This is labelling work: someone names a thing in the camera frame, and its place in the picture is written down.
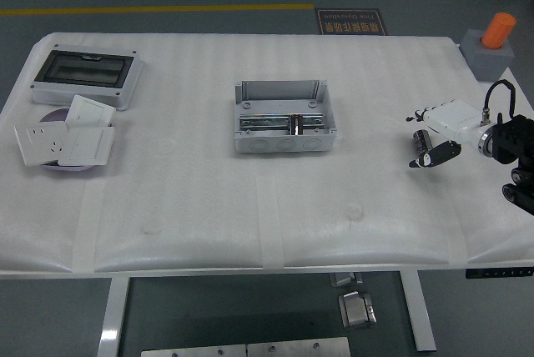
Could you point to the black floor sign orange text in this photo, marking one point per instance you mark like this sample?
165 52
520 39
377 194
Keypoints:
350 19

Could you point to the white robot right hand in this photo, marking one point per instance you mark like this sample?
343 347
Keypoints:
454 120

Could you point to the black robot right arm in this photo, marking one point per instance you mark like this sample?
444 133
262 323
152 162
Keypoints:
511 140

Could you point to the grey box with dark cover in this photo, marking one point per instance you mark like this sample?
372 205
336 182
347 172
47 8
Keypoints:
83 67

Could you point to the white table leg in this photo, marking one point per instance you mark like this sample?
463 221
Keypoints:
419 315
112 319

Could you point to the orange cylinder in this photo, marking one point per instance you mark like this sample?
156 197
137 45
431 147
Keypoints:
498 29

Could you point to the large silver metal block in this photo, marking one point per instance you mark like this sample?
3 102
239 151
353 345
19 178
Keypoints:
356 311

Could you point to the black table control panel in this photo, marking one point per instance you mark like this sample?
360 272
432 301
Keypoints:
498 273

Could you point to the grey metal plate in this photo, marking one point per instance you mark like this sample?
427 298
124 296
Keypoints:
192 351

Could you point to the white foam mat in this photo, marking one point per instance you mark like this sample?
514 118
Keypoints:
208 190

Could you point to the small silver metal block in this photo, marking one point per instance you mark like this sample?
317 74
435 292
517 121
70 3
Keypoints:
344 280

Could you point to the white wall switch panel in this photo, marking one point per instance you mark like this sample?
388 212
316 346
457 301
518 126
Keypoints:
89 111
87 146

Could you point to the white wall socket panel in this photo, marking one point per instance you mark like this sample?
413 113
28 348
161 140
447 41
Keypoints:
39 144

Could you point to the open grey junction box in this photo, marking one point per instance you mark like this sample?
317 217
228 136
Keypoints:
279 102

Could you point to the grey block holder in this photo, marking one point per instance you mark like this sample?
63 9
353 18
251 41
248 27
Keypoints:
488 65

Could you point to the purple plate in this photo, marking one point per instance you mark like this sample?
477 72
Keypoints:
56 117

